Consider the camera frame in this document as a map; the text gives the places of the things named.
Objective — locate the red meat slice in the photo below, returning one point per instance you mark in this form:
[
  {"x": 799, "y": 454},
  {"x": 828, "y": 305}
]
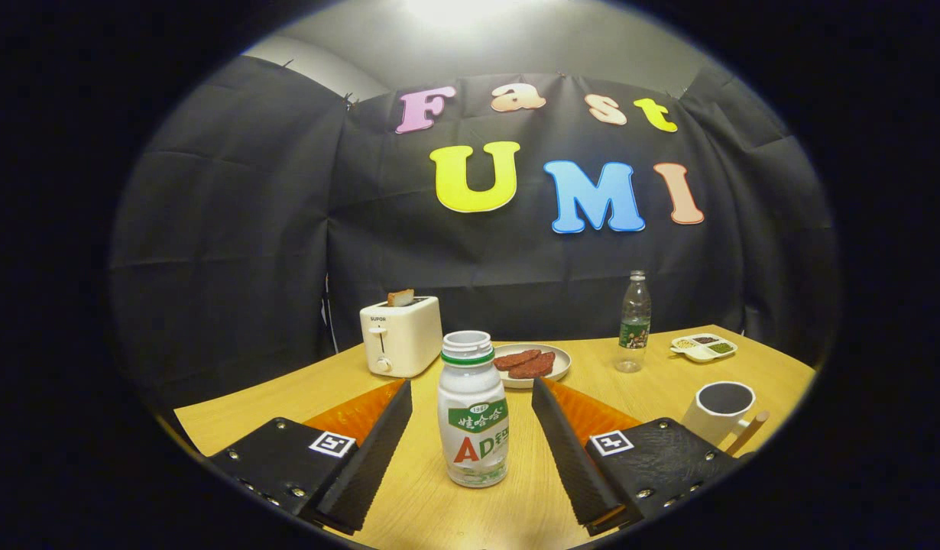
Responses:
[
  {"x": 516, "y": 359},
  {"x": 535, "y": 370}
]

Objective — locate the black backdrop cloth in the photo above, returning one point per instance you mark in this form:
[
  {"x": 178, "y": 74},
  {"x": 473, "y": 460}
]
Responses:
[{"x": 233, "y": 267}]

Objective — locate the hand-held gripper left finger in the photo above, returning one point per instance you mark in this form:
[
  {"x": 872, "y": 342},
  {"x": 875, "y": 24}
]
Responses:
[{"x": 371, "y": 466}]

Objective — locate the wooden table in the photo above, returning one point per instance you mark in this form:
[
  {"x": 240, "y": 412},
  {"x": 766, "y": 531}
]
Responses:
[{"x": 420, "y": 493}]

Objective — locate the toast slice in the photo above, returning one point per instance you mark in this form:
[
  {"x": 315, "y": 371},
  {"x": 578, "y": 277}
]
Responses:
[{"x": 400, "y": 298}]

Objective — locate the white juice bottle green label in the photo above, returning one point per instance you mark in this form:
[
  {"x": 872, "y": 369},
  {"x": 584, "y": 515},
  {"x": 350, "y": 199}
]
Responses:
[{"x": 474, "y": 428}]

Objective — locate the ceiling light panel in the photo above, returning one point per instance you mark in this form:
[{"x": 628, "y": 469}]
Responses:
[{"x": 462, "y": 11}]

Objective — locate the cream toaster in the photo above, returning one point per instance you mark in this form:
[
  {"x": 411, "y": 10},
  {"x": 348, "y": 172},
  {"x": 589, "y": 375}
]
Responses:
[{"x": 409, "y": 336}]

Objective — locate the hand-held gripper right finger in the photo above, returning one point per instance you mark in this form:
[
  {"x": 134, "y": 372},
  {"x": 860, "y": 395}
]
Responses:
[{"x": 573, "y": 458}]

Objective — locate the clear plastic water bottle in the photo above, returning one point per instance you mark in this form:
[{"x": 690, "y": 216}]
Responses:
[{"x": 634, "y": 332}]

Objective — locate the white divided bean dish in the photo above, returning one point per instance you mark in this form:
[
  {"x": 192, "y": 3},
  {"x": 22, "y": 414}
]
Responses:
[{"x": 703, "y": 353}]

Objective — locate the round grey plate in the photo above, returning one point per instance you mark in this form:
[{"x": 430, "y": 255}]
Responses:
[{"x": 562, "y": 359}]

